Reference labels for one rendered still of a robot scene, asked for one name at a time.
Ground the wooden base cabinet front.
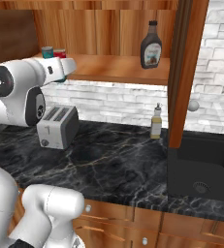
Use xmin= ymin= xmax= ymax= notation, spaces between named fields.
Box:
xmin=157 ymin=211 xmax=224 ymax=248

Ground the dark wooden cabinet door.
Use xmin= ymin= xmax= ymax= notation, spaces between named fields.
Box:
xmin=0 ymin=0 xmax=41 ymax=70

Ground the yellow oil bottle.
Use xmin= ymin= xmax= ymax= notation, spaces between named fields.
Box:
xmin=149 ymin=102 xmax=163 ymax=140

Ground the black sink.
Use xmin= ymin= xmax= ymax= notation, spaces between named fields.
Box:
xmin=167 ymin=133 xmax=224 ymax=205

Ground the wooden drawer front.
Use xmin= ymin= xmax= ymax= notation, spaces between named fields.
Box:
xmin=82 ymin=199 xmax=136 ymax=225

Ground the brown syrup bottle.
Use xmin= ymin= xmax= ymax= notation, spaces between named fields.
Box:
xmin=140 ymin=19 xmax=163 ymax=70

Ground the silver toaster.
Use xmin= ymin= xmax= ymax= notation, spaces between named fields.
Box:
xmin=36 ymin=104 xmax=80 ymax=151

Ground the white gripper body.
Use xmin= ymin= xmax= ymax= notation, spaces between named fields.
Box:
xmin=58 ymin=57 xmax=78 ymax=80

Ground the round silver door knob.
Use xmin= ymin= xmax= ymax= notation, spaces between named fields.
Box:
xmin=187 ymin=99 xmax=201 ymax=112

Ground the wooden wall cabinet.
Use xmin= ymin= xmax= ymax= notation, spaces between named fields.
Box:
xmin=0 ymin=0 xmax=179 ymax=86

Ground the wooden base cabinet door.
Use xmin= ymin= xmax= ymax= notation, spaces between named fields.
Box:
xmin=72 ymin=218 xmax=161 ymax=248

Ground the red can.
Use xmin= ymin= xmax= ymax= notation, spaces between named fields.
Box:
xmin=52 ymin=48 xmax=68 ymax=59

